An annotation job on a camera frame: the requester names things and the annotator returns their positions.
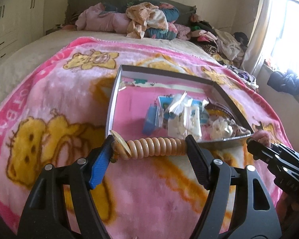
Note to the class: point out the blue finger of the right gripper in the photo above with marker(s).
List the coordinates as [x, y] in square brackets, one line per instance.
[263, 140]

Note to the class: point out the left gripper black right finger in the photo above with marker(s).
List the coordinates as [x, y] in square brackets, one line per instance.
[205, 166]

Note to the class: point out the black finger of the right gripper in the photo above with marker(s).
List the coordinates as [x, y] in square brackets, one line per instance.
[260, 152]

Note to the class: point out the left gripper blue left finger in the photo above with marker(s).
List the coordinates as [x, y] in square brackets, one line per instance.
[99, 159]

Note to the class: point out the pink pompom hair clip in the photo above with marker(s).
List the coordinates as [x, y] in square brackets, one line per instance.
[262, 133]

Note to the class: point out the white hair clip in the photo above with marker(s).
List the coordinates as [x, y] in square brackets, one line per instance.
[186, 123]

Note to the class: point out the open cardboard jewelry box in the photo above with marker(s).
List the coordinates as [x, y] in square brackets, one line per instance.
[152, 102]

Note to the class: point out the clear plastic bag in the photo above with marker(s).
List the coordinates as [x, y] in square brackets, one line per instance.
[179, 102]

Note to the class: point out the dark cloth on windowsill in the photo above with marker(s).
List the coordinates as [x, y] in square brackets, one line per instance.
[287, 82]

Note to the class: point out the small blue plastic case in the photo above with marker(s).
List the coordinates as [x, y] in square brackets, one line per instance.
[151, 122]

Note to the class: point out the blue printed card packet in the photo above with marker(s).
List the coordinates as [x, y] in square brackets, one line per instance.
[164, 102]

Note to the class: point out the cream window curtain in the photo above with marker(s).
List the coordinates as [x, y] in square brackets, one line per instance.
[254, 58]

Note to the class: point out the pile of clothes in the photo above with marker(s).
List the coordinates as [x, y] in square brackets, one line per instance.
[227, 49]

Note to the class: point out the bed with beige cover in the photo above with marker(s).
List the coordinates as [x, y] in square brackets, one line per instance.
[22, 62]

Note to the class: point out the pink lilac garment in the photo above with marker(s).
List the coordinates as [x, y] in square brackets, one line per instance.
[97, 19]

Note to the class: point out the orange floral cloth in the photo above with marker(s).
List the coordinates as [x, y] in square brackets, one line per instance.
[145, 16]

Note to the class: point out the dark green headboard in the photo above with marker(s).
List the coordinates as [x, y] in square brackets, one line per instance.
[76, 7]

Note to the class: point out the cream built-in wardrobe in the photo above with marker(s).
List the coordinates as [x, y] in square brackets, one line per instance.
[21, 22]

